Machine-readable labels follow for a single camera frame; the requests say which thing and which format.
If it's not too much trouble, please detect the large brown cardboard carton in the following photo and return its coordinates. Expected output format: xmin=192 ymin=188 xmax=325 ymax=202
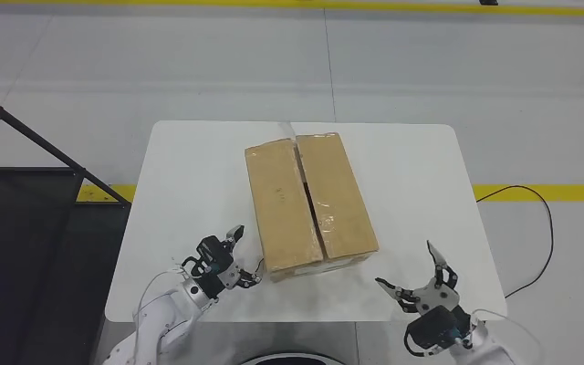
xmin=244 ymin=120 xmax=381 ymax=284

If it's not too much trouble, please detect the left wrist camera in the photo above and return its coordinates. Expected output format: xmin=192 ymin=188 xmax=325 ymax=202
xmin=180 ymin=234 xmax=235 ymax=281

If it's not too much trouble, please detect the robot body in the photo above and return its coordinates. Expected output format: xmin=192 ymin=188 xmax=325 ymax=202
xmin=238 ymin=352 xmax=349 ymax=365

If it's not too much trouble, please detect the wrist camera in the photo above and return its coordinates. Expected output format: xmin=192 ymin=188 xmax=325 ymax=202
xmin=180 ymin=234 xmax=235 ymax=281
xmin=402 ymin=305 xmax=463 ymax=359

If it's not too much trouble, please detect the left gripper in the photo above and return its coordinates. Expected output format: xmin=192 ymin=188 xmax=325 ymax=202
xmin=181 ymin=224 xmax=266 ymax=313

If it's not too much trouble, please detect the dark mesh fence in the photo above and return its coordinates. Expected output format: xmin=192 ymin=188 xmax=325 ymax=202
xmin=0 ymin=105 xmax=134 ymax=365

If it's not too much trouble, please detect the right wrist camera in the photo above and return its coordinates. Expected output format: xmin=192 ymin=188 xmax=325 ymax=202
xmin=402 ymin=305 xmax=463 ymax=359

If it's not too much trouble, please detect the thin white cable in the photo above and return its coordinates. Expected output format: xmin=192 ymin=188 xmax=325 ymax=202
xmin=131 ymin=266 xmax=190 ymax=365
xmin=471 ymin=308 xmax=546 ymax=365

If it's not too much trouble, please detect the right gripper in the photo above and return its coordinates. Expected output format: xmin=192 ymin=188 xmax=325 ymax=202
xmin=374 ymin=239 xmax=475 ymax=341

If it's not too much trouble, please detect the black cable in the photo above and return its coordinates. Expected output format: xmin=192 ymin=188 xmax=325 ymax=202
xmin=474 ymin=183 xmax=556 ymax=300

